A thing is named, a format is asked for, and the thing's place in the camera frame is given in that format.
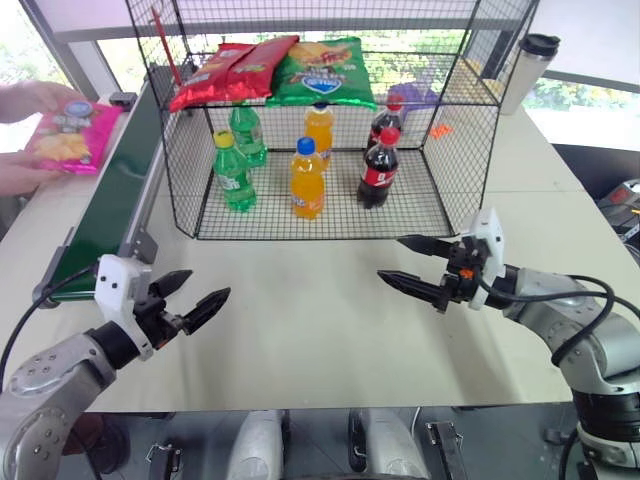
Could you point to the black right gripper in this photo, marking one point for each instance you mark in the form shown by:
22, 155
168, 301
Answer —
462, 285

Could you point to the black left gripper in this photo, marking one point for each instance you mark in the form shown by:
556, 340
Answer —
157, 322

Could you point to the pink chip bag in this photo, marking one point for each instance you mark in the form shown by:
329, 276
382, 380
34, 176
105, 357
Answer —
70, 140

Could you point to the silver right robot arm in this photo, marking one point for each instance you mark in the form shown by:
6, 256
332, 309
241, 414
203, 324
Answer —
590, 330

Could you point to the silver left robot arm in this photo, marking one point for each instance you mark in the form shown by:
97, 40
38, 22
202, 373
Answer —
45, 380

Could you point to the green conveyor belt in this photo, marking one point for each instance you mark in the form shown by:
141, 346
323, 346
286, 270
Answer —
112, 195

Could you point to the person's right hand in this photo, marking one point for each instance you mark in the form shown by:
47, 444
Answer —
20, 172

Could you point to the person's left hand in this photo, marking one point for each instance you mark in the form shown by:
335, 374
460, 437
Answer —
35, 100

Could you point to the cola bottle red cap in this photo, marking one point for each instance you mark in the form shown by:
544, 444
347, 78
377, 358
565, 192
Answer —
379, 172
387, 120

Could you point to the green soda bottle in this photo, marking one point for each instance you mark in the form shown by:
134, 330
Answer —
247, 132
232, 177

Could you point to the small orange object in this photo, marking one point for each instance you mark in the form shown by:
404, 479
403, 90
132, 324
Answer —
441, 131

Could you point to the orange soda bottle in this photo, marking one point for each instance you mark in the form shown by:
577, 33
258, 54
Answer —
320, 130
307, 185

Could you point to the silver rounded robot leg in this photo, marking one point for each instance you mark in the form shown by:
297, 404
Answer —
257, 445
390, 445

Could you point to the purple snack bag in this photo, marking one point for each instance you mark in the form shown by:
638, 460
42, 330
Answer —
412, 97

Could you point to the black red equipment case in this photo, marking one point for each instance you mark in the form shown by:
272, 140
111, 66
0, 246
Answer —
622, 200

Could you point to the red chip bag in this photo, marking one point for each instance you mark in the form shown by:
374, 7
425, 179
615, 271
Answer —
205, 82
255, 70

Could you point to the green chip bag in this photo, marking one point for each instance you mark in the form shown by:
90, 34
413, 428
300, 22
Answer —
322, 72

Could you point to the white tumbler black lid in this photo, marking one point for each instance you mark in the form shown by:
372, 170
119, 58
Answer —
527, 75

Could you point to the red pole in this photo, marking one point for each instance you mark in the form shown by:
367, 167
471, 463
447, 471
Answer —
165, 45

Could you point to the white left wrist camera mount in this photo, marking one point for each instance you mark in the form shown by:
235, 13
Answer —
117, 285

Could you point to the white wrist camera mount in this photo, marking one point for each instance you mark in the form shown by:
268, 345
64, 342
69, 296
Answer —
117, 285
492, 235

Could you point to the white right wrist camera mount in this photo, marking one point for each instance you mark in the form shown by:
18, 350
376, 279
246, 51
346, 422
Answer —
492, 235

